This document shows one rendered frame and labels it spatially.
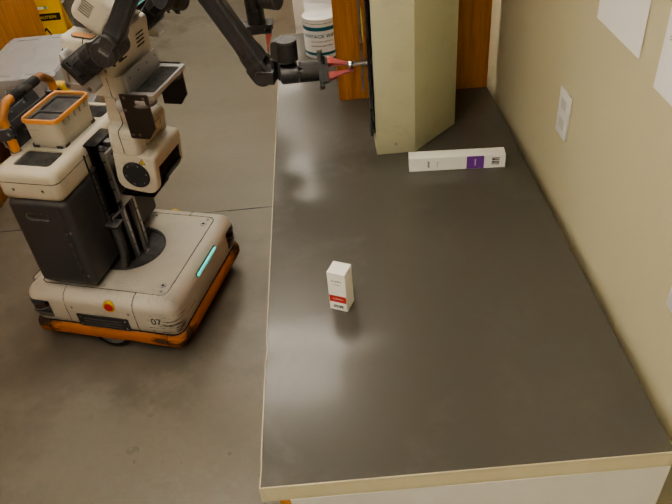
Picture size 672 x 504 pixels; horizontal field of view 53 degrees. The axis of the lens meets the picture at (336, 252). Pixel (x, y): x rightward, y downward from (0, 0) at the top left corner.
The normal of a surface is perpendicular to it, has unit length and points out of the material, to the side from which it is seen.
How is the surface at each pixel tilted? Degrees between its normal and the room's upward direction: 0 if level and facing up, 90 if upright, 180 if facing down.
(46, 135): 92
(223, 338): 0
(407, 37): 90
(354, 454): 1
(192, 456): 0
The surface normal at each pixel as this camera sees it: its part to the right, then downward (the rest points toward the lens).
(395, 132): 0.05, 0.62
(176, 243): -0.08, -0.78
